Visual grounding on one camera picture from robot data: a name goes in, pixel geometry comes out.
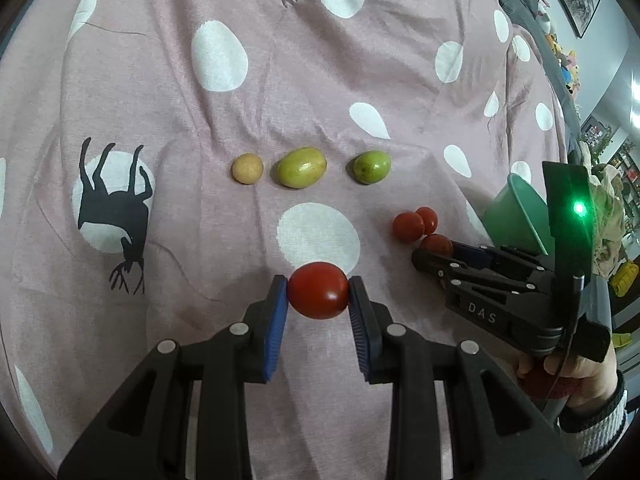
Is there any pink printed blanket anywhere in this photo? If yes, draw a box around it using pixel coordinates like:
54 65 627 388
0 0 583 480

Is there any person's right forearm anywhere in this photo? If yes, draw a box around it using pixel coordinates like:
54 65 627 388
557 370 631 478

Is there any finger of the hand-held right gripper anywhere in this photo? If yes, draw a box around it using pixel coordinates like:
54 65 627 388
451 241 548 273
411 249 556 292

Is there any red cherry tomato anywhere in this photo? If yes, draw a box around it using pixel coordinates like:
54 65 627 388
392 211 425 241
420 233 454 257
416 206 439 235

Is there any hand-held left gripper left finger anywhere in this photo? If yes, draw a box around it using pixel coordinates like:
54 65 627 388
57 275 290 480

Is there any person's right hand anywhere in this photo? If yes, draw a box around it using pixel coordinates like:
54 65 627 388
515 345 621 413

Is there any large green jujube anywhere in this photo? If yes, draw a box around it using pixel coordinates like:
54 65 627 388
276 146 328 189

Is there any small green jujube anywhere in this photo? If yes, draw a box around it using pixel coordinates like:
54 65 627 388
353 150 391 184

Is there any large red tomato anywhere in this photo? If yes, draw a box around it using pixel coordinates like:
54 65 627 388
287 261 349 320

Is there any small yellow round fruit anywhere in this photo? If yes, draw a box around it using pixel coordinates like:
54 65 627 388
231 154 264 186

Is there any beige cloth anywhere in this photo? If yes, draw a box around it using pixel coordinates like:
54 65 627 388
587 162 626 276

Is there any dark shelf with small items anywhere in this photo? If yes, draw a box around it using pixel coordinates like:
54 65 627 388
580 115 640 181

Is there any yellow object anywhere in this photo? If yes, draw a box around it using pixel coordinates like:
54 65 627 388
610 260 640 296

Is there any green plastic bowl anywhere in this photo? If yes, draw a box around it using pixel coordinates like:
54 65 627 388
482 172 556 256

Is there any pile of plush toys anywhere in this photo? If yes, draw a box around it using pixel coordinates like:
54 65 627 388
537 0 583 96

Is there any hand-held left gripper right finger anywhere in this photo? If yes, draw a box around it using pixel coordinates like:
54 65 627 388
348 276 583 480

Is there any black cable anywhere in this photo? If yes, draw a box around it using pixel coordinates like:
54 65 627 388
545 272 586 411

